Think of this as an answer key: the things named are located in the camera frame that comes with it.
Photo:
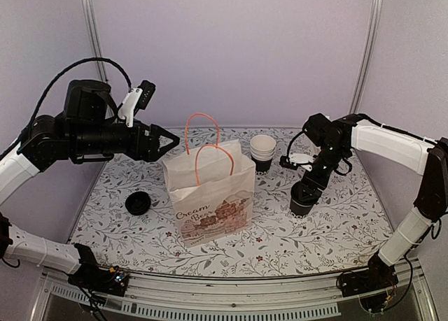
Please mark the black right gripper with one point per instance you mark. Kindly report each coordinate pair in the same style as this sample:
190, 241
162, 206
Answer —
318, 182

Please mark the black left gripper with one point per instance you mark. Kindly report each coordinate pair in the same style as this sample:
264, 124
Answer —
138, 152

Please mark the single black cup lid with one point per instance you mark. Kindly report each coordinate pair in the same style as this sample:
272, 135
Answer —
303, 195

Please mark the stack of black paper cups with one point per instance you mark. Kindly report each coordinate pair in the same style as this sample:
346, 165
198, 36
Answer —
262, 148

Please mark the stack of black cup lids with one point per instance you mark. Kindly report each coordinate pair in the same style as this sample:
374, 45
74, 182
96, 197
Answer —
138, 203

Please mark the paper takeout bag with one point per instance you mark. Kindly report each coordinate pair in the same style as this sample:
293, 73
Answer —
211, 189

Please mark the single black paper cup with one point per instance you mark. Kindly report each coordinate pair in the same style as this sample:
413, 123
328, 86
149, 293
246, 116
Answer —
300, 209

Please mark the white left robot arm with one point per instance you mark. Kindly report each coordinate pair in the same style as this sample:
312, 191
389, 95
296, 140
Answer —
41, 145

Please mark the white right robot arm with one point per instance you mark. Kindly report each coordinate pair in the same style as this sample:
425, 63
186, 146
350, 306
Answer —
408, 172

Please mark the floral tablecloth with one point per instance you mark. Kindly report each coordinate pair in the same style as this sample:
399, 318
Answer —
342, 231

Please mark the black right gripper camera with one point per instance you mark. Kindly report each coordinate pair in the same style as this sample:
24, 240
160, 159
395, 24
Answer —
295, 160

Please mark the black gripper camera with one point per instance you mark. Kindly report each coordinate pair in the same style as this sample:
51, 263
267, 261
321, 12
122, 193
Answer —
137, 99
295, 160

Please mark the black left gripper camera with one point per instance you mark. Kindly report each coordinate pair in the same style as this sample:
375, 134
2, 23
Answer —
137, 99

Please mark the aluminium front rail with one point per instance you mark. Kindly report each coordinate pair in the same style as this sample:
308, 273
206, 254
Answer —
152, 296

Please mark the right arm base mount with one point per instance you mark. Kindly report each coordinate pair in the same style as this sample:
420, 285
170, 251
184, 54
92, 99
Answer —
377, 276

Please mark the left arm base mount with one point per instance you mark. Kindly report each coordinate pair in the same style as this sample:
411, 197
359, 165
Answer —
113, 280

